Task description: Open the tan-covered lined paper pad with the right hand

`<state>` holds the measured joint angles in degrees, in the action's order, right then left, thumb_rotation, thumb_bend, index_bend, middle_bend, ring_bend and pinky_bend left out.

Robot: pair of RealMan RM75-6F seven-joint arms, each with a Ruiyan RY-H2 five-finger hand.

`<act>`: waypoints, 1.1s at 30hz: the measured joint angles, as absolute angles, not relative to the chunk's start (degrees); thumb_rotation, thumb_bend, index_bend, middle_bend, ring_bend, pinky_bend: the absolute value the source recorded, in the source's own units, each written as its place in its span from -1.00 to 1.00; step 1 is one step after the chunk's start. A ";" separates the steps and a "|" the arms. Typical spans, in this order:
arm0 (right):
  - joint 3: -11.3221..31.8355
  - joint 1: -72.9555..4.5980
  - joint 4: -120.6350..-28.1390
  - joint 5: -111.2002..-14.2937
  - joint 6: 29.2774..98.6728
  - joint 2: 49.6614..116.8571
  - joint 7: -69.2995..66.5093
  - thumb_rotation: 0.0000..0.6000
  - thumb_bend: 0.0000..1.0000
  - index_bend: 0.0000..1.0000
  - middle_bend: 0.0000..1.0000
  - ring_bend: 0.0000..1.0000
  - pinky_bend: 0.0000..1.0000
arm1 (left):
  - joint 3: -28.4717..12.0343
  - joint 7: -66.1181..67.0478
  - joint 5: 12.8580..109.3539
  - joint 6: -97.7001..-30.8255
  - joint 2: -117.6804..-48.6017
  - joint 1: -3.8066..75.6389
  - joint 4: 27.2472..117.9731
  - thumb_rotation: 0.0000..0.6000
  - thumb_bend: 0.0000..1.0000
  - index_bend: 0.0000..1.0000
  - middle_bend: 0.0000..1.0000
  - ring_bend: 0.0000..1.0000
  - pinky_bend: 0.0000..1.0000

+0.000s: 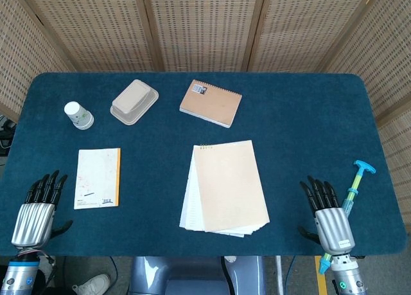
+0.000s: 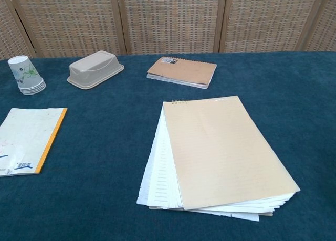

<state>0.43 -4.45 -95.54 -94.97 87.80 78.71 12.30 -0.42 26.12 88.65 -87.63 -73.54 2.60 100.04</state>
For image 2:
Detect large tan paper pad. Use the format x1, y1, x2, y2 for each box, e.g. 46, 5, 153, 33
136, 95, 301, 223

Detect brown spiral notebook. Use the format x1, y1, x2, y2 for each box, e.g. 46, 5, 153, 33
146, 56, 218, 90

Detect orange-spined white book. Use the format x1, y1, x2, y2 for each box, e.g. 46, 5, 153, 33
0, 107, 68, 177

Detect blue table cloth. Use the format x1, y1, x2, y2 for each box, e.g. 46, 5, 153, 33
0, 51, 336, 241

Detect beige plastic container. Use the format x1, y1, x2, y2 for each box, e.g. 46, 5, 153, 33
67, 50, 125, 90

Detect woven wooden folding screen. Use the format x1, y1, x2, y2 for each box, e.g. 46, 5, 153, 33
0, 0, 336, 60

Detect floral paper cup stack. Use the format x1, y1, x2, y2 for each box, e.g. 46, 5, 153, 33
7, 56, 47, 96

